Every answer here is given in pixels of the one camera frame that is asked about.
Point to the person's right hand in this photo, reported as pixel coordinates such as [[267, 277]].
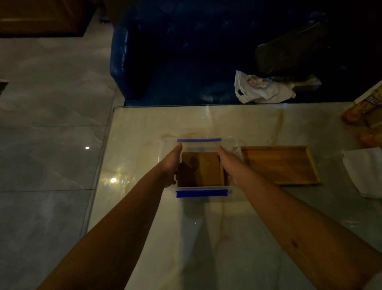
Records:
[[231, 167]]

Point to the person's left hand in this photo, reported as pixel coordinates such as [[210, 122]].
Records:
[[170, 164]]

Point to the person's right fingers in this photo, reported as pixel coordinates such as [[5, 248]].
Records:
[[222, 154]]

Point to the person's left fingers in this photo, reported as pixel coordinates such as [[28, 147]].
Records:
[[177, 152]]

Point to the clear container with blue clips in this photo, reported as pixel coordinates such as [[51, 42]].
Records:
[[203, 192]]

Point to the person's left forearm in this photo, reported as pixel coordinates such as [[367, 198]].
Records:
[[119, 227]]

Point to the person's right forearm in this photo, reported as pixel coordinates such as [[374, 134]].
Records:
[[298, 230]]

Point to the small wooden tray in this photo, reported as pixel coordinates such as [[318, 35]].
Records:
[[206, 170]]

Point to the large wooden tray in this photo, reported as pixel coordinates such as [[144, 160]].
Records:
[[280, 164]]

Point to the white plastic bag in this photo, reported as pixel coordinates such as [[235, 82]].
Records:
[[265, 89]]

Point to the blue leather sofa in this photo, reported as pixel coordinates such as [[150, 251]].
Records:
[[185, 53]]

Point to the dark bag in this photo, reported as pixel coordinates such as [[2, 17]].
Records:
[[292, 47]]

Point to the orange snack packet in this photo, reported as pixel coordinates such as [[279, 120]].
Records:
[[371, 137], [358, 112]]

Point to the white paper sheet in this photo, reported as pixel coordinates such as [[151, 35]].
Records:
[[365, 173]]

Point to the yellow box with white edge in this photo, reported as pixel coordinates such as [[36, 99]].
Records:
[[368, 92]]

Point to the brown wooden cabinet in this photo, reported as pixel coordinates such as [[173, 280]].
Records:
[[41, 16]]

